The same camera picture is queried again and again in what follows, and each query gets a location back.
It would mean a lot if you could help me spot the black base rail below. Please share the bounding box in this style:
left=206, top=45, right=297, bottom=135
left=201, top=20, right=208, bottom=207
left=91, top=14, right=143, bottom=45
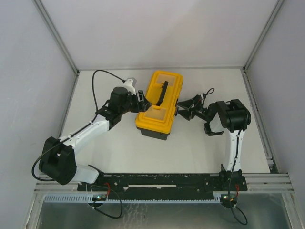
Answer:
left=89, top=172, right=248, bottom=192

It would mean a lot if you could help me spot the grey cable duct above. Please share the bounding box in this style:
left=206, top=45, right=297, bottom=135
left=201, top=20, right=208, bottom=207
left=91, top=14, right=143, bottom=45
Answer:
left=44, top=193, right=222, bottom=204

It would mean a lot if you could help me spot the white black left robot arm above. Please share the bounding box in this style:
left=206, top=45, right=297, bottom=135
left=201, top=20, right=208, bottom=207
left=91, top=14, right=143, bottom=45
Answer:
left=34, top=87, right=152, bottom=185

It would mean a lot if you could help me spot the left base black cable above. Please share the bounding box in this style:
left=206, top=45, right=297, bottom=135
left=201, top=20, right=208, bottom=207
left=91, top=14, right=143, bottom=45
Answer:
left=91, top=187, right=122, bottom=219

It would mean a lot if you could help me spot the yellow black plastic toolbox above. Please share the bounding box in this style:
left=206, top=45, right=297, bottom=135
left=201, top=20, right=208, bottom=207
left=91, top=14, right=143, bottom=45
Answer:
left=135, top=70, right=183, bottom=140

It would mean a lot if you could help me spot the right base black cable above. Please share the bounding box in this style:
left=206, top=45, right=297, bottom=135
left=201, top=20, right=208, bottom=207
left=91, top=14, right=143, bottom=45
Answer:
left=227, top=133, right=248, bottom=226

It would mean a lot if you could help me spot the base black cable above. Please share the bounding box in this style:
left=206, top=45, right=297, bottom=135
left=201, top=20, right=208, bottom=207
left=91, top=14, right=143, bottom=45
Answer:
left=227, top=133, right=248, bottom=226
left=91, top=187, right=122, bottom=219

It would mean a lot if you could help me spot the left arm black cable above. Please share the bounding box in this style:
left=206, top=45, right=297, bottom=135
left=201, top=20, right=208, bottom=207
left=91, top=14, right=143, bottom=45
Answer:
left=31, top=69, right=127, bottom=182

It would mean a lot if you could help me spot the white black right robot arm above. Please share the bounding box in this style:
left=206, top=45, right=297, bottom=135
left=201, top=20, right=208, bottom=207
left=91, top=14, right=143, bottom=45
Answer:
left=177, top=93, right=252, bottom=175

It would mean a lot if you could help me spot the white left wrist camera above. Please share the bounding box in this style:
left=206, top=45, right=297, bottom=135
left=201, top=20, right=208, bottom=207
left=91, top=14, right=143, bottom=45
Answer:
left=122, top=77, right=137, bottom=95

